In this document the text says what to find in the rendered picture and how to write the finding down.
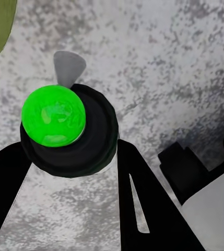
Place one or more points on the insectifuge atomizer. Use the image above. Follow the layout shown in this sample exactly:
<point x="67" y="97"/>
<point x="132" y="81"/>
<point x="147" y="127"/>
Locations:
<point x="69" y="130"/>

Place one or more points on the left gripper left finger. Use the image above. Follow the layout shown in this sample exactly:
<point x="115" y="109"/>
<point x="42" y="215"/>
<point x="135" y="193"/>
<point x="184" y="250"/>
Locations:
<point x="14" y="165"/>

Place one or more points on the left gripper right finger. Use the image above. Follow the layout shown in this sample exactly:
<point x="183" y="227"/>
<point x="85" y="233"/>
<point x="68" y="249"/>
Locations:
<point x="168" y="229"/>

